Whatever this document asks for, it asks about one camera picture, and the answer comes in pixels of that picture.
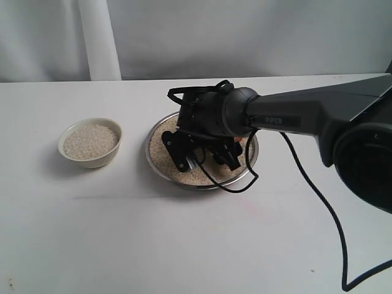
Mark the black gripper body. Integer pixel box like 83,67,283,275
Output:
176,88,242,140

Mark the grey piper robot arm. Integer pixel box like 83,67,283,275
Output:
161,75,391,212

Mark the rice in steel plate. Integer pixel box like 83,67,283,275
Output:
146,113,248,189

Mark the rice in small bowl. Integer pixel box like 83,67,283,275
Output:
63,124,119,160

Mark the small cream ceramic bowl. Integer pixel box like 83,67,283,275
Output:
58,118,123,168

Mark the round steel plate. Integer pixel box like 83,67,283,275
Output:
145,112,259,190

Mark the white backdrop cloth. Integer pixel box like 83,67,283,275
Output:
1,1,391,82

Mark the black cable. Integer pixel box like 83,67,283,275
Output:
167,80,392,292

